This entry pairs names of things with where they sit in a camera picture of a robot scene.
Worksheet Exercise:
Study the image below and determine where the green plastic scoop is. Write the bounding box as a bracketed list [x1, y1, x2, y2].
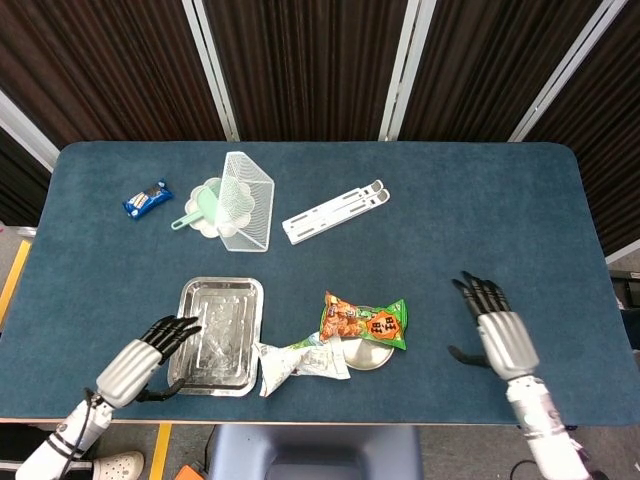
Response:
[170, 184, 222, 231]

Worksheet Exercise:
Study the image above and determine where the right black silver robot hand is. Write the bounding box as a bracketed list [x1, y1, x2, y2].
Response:
[447, 270, 540, 384]

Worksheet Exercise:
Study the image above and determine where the white folding stand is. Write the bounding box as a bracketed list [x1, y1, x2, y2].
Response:
[281, 179, 391, 246]

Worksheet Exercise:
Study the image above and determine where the white patterned snack bag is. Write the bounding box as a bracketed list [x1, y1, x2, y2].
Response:
[254, 330, 351, 399]

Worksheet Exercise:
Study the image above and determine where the white wire mesh basket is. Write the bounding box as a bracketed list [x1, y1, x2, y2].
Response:
[217, 151, 276, 253]

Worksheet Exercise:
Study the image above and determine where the round steel plate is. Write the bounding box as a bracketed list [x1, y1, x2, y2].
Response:
[342, 305, 395, 372]

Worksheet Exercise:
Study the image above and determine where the white screen frame post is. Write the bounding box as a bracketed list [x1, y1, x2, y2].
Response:
[0, 89, 61, 174]
[182, 0, 241, 142]
[508, 0, 632, 143]
[378, 0, 427, 142]

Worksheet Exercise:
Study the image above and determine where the white perforated clog shoe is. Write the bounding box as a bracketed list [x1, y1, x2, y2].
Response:
[92, 450, 145, 480]

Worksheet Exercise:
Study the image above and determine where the rectangular steel tray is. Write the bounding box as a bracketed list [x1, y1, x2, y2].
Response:
[167, 276, 265, 398]

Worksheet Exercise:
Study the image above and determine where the blue cookie packet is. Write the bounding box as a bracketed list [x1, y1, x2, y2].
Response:
[122, 178, 175, 221]

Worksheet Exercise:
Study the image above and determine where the white flower-shaped dish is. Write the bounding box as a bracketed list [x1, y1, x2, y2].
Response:
[184, 177, 257, 240]

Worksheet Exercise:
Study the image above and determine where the brown slatted screen panel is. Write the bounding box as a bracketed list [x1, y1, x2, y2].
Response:
[524, 0, 640, 256]
[0, 0, 227, 151]
[202, 0, 410, 142]
[0, 127, 52, 227]
[398, 0, 605, 143]

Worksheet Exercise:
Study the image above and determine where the black box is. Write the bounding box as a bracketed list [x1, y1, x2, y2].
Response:
[609, 269, 640, 311]

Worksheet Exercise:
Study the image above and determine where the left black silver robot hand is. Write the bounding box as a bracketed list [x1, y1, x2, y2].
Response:
[95, 314, 203, 409]

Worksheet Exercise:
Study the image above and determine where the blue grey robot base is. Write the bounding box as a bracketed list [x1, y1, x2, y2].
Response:
[207, 424, 424, 480]

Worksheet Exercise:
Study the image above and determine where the blue felt table cover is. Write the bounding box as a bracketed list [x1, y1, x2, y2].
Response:
[0, 141, 640, 426]

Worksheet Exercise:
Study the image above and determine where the orange green snack bag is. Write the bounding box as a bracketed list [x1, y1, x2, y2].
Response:
[319, 291, 409, 351]

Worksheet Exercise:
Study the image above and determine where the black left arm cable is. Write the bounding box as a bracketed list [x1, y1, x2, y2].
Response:
[69, 387, 100, 464]

